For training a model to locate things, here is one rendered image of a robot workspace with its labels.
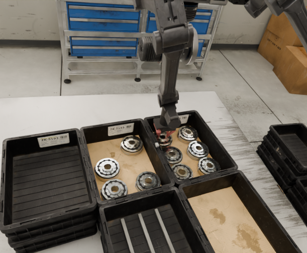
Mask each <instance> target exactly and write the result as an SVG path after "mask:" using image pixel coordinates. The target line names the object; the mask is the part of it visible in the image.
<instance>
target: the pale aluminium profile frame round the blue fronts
mask: <svg viewBox="0 0 307 253"><path fill-rule="evenodd" d="M55 1H56V9H57V18H58V26H59V34H60V42H61V50H62V58H63V66H64V74H65V80H64V83H70V82H71V80H70V79H69V75H98V74H136V78H135V81H136V82H140V81H141V79H140V74H160V72H161V69H142V68H141V65H142V64H143V63H144V61H141V60H140V58H139V50H138V49H139V45H138V47H137V57H135V56H126V57H83V56H77V57H69V56H68V55H71V53H70V52H69V48H70V42H69V41H68V37H69V36H84V37H126V38H141V37H144V36H145V37H152V36H153V33H145V25H146V18H147V17H148V14H147V9H142V14H140V17H142V20H141V30H140V33H139V32H107V31H71V30H67V26H66V17H65V14H66V13H67V10H65V7H64V1H60V0H58V1H57V0H55ZM220 8H221V10H220ZM222 8H223V6H222V7H221V6H220V7H219V10H217V11H216V14H215V17H214V18H213V17H211V20H212V21H213V25H212V28H211V32H210V34H209V35H207V34H198V39H208V42H207V46H206V47H203V48H202V50H205V52H204V54H203V53H202V52H201V55H200V57H196V59H195V61H194V65H195V66H196V68H197V69H179V70H178V73H198V76H199V77H197V78H196V80H199V81H201V80H202V78H201V77H202V74H203V70H204V67H205V64H206V61H207V58H208V54H209V51H210V48H211V44H212V41H213V38H214V34H215V31H216V28H217V24H218V21H219V18H220V14H221V11H222ZM70 62H133V63H134V66H135V69H134V70H71V69H69V68H68V64H69V63H70ZM198 62H201V65H199V63H198Z"/></svg>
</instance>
